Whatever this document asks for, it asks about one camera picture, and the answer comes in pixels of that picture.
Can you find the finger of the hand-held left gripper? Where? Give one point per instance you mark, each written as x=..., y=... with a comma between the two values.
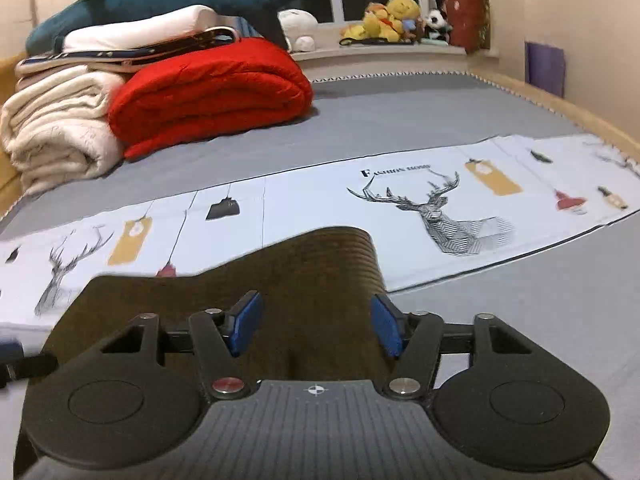
x=25, y=367

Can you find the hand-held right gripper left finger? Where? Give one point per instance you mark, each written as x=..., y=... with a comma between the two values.
x=245, y=322

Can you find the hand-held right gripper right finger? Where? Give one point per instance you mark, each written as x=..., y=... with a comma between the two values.
x=387, y=325

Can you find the grey printed bed sheet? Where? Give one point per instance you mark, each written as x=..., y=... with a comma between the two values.
x=400, y=125

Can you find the red folded quilt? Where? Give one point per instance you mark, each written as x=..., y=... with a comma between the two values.
x=210, y=95

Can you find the cream folded blanket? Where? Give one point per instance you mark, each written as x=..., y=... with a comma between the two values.
x=55, y=125

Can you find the dark patterned folded quilt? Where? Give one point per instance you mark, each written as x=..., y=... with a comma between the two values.
x=150, y=51

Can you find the orange bear plush toy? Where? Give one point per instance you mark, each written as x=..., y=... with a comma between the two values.
x=372, y=22

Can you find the white plush toy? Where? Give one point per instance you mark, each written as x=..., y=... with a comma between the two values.
x=297, y=22

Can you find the panda plush toy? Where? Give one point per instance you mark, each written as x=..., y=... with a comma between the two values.
x=437, y=21

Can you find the red cushion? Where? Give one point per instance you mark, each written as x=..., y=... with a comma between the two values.
x=467, y=15

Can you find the blue shark plush toy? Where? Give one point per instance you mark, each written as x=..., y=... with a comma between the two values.
x=150, y=5

